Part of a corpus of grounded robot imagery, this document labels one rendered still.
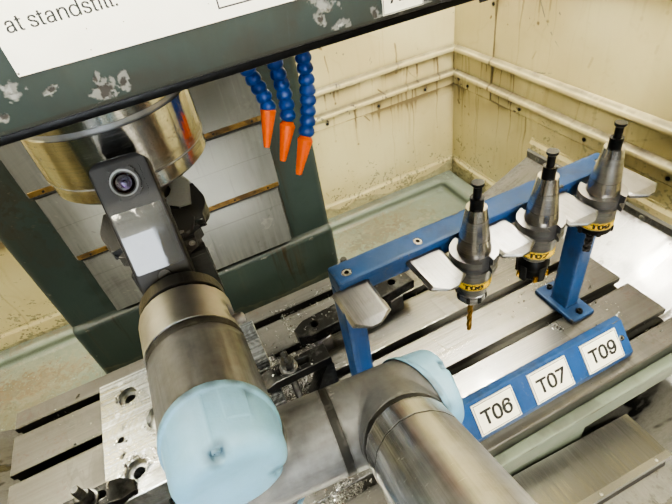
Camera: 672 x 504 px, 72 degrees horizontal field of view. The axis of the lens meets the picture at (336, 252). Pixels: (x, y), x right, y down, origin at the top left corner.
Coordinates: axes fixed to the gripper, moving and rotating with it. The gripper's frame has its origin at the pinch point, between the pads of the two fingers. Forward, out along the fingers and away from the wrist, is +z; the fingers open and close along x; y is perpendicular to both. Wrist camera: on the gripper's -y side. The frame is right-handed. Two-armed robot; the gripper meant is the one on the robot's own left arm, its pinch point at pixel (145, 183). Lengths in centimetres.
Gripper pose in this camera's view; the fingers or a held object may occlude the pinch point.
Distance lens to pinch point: 56.1
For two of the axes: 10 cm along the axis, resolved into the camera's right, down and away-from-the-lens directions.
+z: -4.2, -5.7, 7.1
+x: 9.0, -3.8, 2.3
